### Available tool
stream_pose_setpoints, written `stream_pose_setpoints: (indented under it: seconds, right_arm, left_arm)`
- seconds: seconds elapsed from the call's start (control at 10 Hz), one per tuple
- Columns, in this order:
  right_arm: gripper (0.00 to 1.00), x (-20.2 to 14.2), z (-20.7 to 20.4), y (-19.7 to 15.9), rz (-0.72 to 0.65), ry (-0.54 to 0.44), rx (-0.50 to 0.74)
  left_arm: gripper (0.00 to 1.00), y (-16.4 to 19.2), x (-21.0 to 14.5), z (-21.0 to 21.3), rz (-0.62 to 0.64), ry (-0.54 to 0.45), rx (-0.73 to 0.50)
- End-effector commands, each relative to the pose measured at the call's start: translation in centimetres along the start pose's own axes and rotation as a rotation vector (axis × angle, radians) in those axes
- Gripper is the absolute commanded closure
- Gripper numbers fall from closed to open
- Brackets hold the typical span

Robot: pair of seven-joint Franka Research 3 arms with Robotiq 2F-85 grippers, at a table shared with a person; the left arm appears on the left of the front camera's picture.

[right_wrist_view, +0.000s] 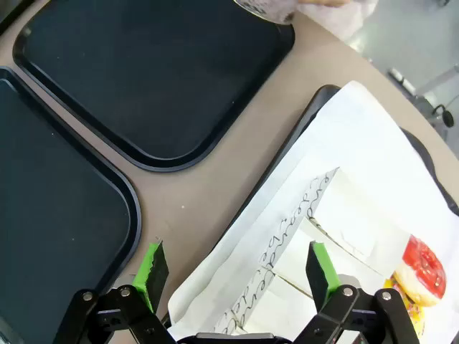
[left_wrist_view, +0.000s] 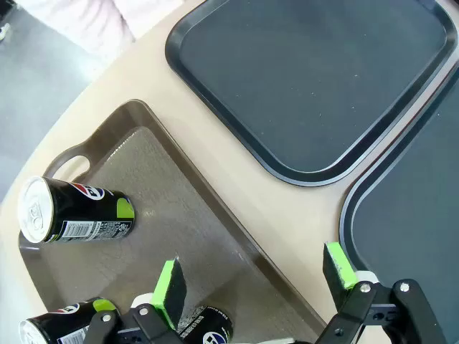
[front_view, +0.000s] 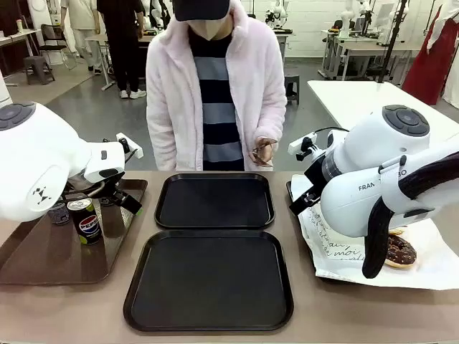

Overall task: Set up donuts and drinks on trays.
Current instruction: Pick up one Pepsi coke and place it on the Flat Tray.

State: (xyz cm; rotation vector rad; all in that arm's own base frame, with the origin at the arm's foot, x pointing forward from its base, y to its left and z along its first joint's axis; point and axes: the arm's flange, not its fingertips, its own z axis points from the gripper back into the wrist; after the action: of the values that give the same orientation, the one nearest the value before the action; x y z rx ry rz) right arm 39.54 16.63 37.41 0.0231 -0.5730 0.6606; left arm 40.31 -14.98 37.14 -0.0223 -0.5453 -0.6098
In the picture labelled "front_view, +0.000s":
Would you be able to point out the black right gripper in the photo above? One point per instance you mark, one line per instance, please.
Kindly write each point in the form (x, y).
(315, 175)

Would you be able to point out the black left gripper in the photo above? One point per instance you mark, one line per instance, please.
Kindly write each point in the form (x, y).
(107, 176)

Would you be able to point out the Pepsi can logo facing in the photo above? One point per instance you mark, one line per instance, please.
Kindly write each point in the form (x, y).
(85, 224)

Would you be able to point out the metal tongs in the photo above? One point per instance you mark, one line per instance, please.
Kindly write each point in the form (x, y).
(261, 149)

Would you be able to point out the person's right forearm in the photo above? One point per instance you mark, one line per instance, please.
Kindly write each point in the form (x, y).
(161, 143)

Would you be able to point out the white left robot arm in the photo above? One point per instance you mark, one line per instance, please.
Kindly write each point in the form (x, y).
(39, 161)

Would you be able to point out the person's left forearm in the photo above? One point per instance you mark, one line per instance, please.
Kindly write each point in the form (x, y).
(267, 118)

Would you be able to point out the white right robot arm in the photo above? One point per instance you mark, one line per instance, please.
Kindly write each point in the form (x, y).
(373, 186)

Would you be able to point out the person's left hand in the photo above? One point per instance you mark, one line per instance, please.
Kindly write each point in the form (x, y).
(266, 152)

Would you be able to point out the smaller black square tray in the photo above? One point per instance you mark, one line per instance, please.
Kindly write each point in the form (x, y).
(214, 200)

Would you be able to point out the brown plastic tray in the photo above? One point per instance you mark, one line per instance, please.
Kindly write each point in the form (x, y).
(54, 251)

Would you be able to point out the chocolate sprinkled donut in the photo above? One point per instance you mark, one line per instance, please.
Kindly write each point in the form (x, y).
(403, 251)

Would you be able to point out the larger black square tray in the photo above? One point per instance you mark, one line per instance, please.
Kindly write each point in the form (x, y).
(208, 283)

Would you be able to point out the grey plastic stool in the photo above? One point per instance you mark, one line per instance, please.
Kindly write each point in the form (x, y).
(38, 68)
(292, 87)

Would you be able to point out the white side table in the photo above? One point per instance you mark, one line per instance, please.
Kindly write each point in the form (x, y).
(358, 96)

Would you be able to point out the person in pink fleece jacket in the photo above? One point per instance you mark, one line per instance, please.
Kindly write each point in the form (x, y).
(215, 107)

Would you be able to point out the white paper sheet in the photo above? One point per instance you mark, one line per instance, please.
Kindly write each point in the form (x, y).
(437, 251)

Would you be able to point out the bystander in black clothes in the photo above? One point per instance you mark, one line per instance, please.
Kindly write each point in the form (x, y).
(123, 43)

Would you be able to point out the grey background work table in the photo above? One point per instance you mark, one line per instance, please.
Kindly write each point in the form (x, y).
(362, 48)

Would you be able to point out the bystander in beige clothes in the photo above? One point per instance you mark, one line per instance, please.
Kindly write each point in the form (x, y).
(84, 28)

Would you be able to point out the black office chair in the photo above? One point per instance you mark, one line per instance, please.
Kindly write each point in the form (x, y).
(54, 37)

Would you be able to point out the beige face mask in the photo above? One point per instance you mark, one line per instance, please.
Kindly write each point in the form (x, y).
(209, 29)

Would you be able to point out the mannequin in red dress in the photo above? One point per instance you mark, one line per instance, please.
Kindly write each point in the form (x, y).
(432, 57)

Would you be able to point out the dark baseball cap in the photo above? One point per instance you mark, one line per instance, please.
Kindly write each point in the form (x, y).
(199, 9)

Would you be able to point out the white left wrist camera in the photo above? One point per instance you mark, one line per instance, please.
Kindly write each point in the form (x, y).
(130, 143)

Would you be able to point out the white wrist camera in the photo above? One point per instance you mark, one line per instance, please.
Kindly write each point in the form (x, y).
(302, 144)
(130, 143)

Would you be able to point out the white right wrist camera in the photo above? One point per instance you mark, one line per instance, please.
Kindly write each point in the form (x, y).
(302, 144)

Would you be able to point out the black camera pole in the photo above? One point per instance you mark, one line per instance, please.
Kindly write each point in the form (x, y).
(392, 39)

